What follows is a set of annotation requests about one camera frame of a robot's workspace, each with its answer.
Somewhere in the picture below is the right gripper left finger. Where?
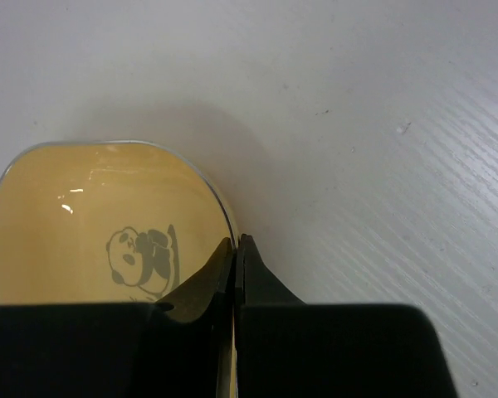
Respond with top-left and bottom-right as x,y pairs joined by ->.
151,238 -> 235,397

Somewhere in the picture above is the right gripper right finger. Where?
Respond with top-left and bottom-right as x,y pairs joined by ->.
234,234 -> 304,397

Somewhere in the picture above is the yellow plate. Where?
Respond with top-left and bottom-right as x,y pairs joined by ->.
0,141 -> 237,397

